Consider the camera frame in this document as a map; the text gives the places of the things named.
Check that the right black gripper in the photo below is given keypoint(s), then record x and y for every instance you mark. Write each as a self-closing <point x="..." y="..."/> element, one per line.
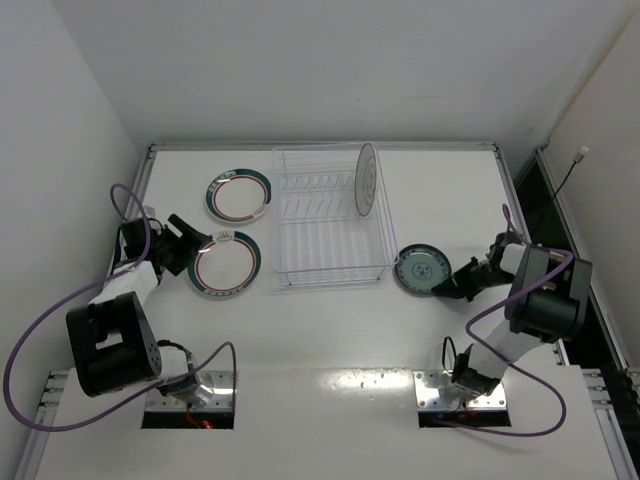
<point x="473" y="273"/>

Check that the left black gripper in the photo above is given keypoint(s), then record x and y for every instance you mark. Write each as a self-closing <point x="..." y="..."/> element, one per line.
<point x="175" y="242"/>

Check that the small green patterned plate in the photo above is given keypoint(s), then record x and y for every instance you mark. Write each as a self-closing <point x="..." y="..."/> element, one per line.
<point x="420" y="268"/>

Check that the green red rimmed plate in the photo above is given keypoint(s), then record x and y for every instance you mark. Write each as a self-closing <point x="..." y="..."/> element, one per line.
<point x="225" y="265"/>
<point x="238" y="196"/>

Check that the white plate grey rim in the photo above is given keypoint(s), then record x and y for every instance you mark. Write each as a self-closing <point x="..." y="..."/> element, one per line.
<point x="365" y="182"/>

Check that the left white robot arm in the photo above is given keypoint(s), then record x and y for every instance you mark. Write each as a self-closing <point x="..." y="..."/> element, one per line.
<point x="112" y="342"/>

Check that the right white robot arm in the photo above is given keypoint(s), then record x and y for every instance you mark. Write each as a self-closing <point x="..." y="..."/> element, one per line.
<point x="546" y="303"/>

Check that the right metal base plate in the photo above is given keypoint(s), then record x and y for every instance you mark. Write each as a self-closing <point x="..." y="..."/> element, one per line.
<point x="435" y="393"/>

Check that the metal base plate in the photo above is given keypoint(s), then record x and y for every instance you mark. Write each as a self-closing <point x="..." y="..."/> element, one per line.
<point x="207" y="391"/>
<point x="435" y="393"/>

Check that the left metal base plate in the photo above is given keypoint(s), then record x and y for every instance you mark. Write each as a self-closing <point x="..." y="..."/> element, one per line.
<point x="207" y="391"/>

